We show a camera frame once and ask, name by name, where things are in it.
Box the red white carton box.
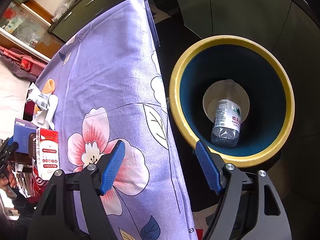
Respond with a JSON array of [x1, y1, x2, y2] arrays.
[[36, 128, 60, 180]]

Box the blue product box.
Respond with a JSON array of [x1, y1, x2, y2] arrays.
[[8, 118, 37, 154]]

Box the orange foam fruit net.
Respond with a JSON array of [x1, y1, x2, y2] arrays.
[[34, 79, 55, 114]]

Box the purple floral tablecloth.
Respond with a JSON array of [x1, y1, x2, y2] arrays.
[[36, 0, 197, 239]]

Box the clear plastic water bottle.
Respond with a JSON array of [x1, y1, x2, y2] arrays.
[[211, 79, 241, 148]]

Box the white wrapper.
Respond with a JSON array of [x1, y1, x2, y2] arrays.
[[26, 83, 59, 130]]

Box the yellow rimmed blue trash bin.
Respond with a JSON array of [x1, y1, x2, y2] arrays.
[[169, 35, 295, 168]]

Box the green kitchen cabinets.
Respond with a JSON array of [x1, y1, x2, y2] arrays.
[[48, 0, 125, 42]]

